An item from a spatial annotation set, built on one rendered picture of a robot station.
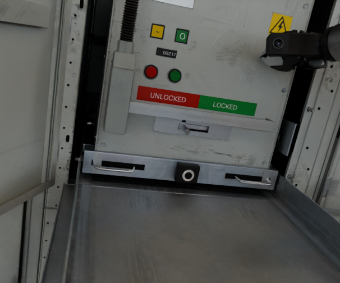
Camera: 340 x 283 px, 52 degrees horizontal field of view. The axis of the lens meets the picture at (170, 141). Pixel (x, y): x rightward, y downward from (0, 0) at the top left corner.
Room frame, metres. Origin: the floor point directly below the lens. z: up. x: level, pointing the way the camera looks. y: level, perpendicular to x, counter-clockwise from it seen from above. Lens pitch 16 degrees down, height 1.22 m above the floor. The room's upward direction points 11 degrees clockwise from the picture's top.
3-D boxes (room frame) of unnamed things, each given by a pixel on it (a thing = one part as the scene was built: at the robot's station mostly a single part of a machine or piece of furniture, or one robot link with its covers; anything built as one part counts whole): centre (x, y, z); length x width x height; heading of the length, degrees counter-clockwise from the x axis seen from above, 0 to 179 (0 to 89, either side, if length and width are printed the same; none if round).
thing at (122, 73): (0.78, 0.13, 1.09); 0.08 x 0.05 x 0.17; 14
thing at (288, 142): (1.08, -0.32, 1.03); 0.30 x 0.08 x 0.09; 14
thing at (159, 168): (0.91, -0.05, 0.89); 0.54 x 0.05 x 0.06; 104
